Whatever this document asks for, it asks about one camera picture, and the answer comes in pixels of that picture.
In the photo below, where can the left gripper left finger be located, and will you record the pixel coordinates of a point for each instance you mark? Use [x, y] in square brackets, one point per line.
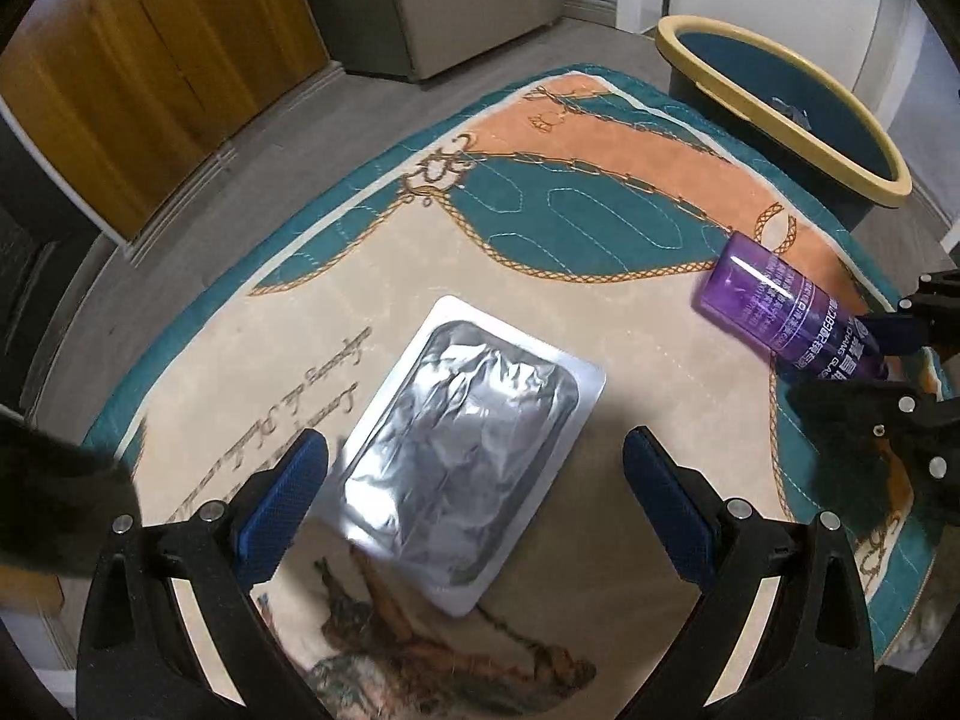
[135, 658]

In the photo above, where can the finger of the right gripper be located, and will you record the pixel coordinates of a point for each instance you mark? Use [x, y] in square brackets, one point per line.
[928, 318]
[848, 422]

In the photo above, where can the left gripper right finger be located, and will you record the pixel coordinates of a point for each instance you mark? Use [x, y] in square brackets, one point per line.
[815, 657]

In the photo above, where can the purple plastic bottle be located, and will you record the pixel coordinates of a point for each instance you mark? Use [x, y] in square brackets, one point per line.
[757, 295]

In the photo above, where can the teal yellow-rimmed trash bin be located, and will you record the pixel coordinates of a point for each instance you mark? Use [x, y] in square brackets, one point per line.
[800, 118]

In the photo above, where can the teal orange patterned rug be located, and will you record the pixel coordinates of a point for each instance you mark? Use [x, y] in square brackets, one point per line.
[585, 208]

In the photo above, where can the silver foil pouch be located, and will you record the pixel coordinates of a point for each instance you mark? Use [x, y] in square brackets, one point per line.
[457, 450]

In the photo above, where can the black entrance door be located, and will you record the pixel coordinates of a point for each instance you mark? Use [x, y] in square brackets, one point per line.
[45, 239]

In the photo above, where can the wooden two-door cabinet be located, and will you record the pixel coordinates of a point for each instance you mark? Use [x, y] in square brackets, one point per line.
[126, 98]

